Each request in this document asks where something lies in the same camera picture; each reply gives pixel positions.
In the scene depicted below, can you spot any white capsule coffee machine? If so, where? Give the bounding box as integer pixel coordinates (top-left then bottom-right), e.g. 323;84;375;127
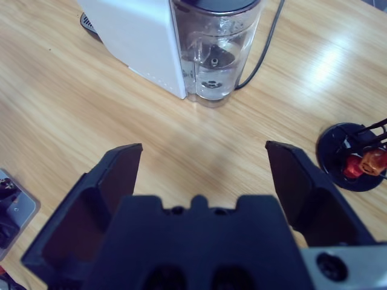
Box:
77;0;187;100

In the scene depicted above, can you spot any red coffee capsule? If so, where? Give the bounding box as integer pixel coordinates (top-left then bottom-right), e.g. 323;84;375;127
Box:
343;155;363;182

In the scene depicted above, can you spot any black capsule holder with rods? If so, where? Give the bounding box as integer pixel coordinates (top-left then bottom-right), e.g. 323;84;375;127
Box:
316;117;387;193

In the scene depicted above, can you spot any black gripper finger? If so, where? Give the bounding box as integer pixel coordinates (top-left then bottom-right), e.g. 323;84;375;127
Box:
265;140;379;248
20;143;143;286

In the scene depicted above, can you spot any grey metal device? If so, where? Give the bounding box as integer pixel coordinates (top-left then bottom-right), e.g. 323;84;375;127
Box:
0;168;42;262

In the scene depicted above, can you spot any silver drip tray grate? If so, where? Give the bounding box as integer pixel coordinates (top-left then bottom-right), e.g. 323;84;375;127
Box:
79;11;99;34

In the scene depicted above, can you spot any orange coffee capsule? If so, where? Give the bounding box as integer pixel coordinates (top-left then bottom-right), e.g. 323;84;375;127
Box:
359;150;387;178

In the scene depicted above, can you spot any black machine power cable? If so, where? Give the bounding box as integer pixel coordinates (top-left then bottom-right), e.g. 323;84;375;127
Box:
234;0;287;91

